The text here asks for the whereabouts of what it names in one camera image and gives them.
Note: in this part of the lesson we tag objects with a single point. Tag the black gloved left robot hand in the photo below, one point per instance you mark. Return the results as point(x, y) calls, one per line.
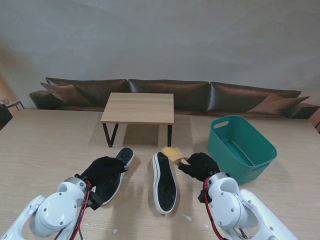
point(102, 170)

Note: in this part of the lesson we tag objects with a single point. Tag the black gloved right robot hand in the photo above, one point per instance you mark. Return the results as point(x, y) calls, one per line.
point(201, 166)

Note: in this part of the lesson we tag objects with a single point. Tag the yellow canvas sneaker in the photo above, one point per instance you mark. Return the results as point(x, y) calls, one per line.
point(165, 190)
point(126, 155)

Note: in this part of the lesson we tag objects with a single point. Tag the wooden hand brush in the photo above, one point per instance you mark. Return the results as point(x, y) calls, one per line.
point(172, 153)

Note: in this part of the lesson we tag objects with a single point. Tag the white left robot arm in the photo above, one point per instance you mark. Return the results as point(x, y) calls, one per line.
point(55, 210)

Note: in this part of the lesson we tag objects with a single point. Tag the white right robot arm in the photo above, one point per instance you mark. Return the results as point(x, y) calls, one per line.
point(232, 202)

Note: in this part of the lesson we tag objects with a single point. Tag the green plastic basin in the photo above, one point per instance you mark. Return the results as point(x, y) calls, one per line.
point(250, 140)

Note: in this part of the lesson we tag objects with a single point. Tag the small wooden black-legged table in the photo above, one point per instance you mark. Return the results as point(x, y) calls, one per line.
point(140, 107)

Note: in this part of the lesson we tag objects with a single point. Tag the brown leather sofa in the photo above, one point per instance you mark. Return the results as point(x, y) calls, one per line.
point(187, 87)

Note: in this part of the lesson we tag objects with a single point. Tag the brown leather cushion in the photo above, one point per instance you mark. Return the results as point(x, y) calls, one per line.
point(275, 103)
point(66, 91)

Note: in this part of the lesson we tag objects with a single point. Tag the light wooden side table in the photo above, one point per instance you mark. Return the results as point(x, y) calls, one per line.
point(13, 103)

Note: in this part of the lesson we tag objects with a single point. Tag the dark chair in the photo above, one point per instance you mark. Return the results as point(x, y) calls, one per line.
point(3, 116)

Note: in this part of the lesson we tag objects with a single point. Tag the light wooden furniture edge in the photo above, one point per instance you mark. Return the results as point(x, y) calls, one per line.
point(316, 122)

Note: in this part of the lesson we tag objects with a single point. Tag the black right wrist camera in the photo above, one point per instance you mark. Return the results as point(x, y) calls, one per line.
point(202, 196)

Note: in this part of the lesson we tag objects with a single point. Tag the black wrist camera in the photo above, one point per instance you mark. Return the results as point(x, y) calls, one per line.
point(202, 196)
point(95, 201)

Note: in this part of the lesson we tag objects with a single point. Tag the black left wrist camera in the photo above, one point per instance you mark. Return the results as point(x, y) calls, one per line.
point(95, 201)

